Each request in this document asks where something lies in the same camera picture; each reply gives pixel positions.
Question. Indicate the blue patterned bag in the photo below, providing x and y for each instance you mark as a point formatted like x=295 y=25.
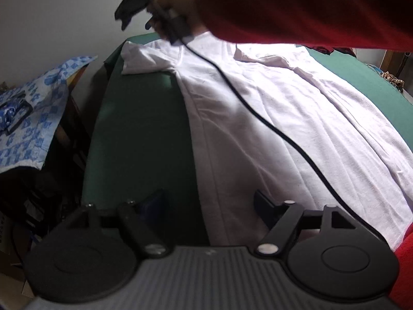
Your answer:
x=9 y=116

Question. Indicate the tiger print cloth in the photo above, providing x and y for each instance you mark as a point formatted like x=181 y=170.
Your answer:
x=392 y=79

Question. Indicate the person's right forearm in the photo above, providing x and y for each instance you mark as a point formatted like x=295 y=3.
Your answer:
x=290 y=9

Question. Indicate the blue patterned cloth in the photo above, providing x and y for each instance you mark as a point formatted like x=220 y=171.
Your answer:
x=48 y=103

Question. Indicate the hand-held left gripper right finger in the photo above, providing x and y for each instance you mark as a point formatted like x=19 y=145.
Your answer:
x=263 y=201

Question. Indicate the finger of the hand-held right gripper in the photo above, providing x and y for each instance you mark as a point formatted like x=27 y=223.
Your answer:
x=127 y=5

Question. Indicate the person's right hand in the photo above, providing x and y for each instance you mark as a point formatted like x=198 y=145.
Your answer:
x=180 y=3

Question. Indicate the white shirt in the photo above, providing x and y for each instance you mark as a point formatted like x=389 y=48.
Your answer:
x=274 y=103

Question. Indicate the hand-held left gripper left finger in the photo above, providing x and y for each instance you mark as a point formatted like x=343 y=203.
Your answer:
x=155 y=200

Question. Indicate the person's red top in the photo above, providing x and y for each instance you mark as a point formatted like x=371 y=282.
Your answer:
x=403 y=264

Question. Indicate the wooden door frame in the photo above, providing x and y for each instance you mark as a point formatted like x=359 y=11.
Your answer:
x=392 y=61

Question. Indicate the dark red sweater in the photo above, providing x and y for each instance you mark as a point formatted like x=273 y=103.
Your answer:
x=326 y=50

